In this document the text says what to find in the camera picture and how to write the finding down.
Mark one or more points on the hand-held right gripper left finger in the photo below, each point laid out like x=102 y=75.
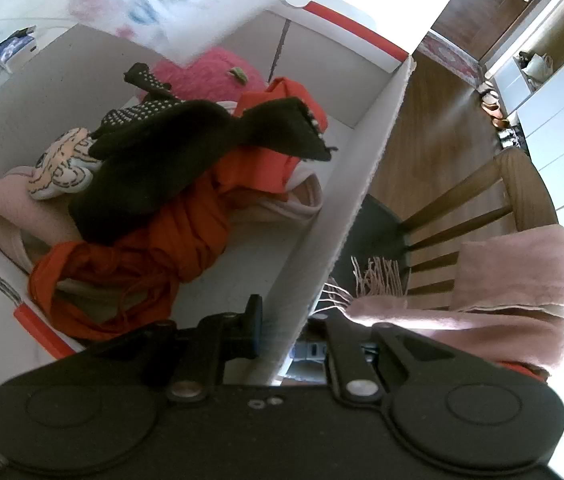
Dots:
x=254 y=332

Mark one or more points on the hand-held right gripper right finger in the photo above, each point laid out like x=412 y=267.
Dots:
x=337 y=355

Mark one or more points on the orange-red garment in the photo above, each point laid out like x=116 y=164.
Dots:
x=186 y=240

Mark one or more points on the red and white cardboard box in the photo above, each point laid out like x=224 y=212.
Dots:
x=352 y=185

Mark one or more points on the black studded garment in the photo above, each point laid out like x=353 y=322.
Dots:
x=161 y=160

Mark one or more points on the cream embroidered plush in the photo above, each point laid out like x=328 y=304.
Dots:
x=61 y=165

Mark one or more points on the pink strawberry knit hat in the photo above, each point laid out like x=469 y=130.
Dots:
x=201 y=80

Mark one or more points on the pink knit garment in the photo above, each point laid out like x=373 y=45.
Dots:
x=11 y=205

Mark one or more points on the white printed cloth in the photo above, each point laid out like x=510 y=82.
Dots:
x=186 y=5

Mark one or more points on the red cloth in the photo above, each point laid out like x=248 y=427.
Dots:
x=529 y=369

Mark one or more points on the pink fringed scarf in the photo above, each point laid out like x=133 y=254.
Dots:
x=512 y=270

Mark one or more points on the wooden chair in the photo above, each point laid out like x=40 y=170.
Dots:
x=522 y=180

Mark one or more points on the row of shoes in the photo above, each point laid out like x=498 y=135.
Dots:
x=499 y=115

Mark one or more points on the patterned door rug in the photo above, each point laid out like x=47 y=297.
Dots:
x=449 y=57

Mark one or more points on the white and wood cabinet unit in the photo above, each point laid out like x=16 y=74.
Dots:
x=562 y=120

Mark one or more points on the white tote bag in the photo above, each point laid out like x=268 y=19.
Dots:
x=539 y=66

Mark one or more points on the patterned pouch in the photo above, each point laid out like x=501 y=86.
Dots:
x=14 y=49

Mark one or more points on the brown wooden door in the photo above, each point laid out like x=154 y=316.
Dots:
x=492 y=10

